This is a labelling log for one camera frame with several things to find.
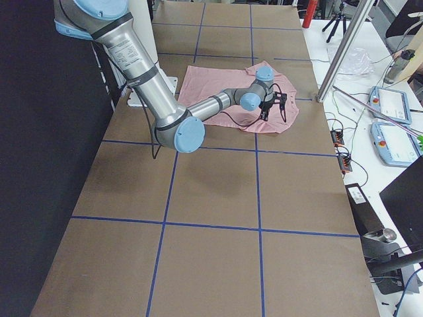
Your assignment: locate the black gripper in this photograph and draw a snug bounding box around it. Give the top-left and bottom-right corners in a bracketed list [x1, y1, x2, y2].
[259, 92, 288, 123]

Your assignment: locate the pink Snoopy t-shirt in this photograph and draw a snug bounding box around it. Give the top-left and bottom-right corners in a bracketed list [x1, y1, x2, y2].
[178, 61, 299, 133]

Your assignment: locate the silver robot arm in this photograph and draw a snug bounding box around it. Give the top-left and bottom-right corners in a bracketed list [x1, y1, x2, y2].
[54, 1, 287, 153]

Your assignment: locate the upper orange connector block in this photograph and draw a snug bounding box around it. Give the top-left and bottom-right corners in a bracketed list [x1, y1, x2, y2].
[330, 129, 344, 147]

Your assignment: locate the orange connector block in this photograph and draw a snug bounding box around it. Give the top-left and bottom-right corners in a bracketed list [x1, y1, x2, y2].
[330, 129, 344, 147]
[337, 153, 352, 174]

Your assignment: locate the lower orange connector block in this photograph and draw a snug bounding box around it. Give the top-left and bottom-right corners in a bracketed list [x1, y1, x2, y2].
[337, 153, 352, 174]

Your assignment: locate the clear plastic bag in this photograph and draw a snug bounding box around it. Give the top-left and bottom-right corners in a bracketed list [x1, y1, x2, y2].
[338, 48, 375, 75]

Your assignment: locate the red fire extinguisher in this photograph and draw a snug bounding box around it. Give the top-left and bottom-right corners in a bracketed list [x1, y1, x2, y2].
[302, 0, 319, 28]

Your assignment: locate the upper teach pendant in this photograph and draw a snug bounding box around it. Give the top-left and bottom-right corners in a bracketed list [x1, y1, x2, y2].
[369, 86, 412, 125]

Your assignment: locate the teach pendant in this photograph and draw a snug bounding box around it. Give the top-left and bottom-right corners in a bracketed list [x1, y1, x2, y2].
[370, 122, 422, 168]
[369, 86, 412, 125]

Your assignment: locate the lower teach pendant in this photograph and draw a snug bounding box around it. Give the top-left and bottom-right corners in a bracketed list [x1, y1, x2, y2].
[370, 122, 422, 168]

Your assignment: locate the grey water bottle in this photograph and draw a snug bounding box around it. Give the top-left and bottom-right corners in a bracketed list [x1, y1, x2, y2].
[383, 49, 415, 84]

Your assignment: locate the black power box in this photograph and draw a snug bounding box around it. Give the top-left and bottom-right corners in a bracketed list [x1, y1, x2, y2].
[345, 183, 385, 236]

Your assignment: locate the black monitor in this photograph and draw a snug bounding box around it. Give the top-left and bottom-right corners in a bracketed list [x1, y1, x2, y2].
[379, 158, 423, 251]

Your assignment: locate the black camera tripod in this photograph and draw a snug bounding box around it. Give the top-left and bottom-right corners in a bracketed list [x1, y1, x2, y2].
[322, 1, 347, 43]

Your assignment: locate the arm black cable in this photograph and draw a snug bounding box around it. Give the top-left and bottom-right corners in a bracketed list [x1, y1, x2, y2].
[150, 82, 282, 160]

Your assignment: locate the aluminium frame post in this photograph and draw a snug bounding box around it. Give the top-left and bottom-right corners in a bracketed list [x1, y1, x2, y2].
[316, 0, 374, 102]

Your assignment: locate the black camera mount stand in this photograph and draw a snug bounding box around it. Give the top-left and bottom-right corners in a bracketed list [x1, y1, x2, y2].
[360, 228, 422, 295]

